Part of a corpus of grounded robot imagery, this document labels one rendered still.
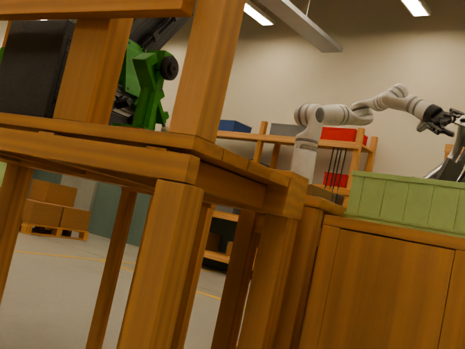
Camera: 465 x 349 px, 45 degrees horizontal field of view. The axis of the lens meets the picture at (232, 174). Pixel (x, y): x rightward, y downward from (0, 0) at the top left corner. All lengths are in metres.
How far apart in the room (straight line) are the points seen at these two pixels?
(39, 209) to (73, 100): 6.45
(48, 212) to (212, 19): 6.92
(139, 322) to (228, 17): 0.78
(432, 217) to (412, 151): 5.63
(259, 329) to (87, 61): 1.00
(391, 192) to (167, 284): 0.86
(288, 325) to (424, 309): 0.51
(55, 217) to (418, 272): 6.98
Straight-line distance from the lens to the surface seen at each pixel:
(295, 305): 2.03
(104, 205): 10.60
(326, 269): 1.91
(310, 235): 2.02
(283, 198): 1.84
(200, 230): 2.46
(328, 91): 8.20
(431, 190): 1.87
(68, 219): 8.52
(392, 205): 1.91
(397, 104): 2.31
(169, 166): 1.40
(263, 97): 8.76
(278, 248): 1.88
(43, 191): 8.76
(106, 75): 1.68
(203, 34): 1.46
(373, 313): 1.83
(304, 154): 2.20
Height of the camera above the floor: 0.68
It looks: 5 degrees up
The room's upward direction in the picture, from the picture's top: 12 degrees clockwise
